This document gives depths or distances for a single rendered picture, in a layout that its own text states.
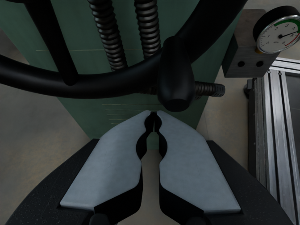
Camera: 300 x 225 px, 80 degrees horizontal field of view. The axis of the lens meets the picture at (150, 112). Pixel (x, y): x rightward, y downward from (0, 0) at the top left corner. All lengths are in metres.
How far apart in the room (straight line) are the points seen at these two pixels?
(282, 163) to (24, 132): 1.15
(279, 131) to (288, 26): 0.52
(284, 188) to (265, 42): 0.49
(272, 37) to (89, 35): 0.31
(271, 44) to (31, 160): 1.02
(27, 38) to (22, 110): 0.84
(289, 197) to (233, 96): 0.59
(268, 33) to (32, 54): 0.45
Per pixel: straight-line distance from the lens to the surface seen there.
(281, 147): 0.77
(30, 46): 0.47
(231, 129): 1.00
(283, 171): 0.74
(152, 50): 0.23
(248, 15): 0.46
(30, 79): 0.22
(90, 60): 0.43
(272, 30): 0.34
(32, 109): 1.23
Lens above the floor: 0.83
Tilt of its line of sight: 58 degrees down
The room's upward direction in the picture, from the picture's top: 4 degrees counter-clockwise
